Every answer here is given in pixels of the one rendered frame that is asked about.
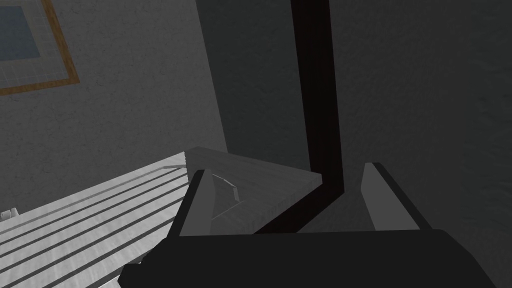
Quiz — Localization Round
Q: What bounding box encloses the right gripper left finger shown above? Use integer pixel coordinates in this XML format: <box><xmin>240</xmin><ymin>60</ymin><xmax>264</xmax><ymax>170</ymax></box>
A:
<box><xmin>165</xmin><ymin>169</ymin><xmax>214</xmax><ymax>239</ymax></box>

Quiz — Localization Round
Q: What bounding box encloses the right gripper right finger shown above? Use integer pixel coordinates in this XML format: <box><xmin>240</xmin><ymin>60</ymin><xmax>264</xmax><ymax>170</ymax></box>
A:
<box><xmin>360</xmin><ymin>162</ymin><xmax>434</xmax><ymax>232</ymax></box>

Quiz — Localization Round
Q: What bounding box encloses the wood-framed wall picture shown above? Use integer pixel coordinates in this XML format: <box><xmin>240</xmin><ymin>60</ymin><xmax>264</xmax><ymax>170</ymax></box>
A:
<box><xmin>0</xmin><ymin>0</ymin><xmax>81</xmax><ymax>97</ymax></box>

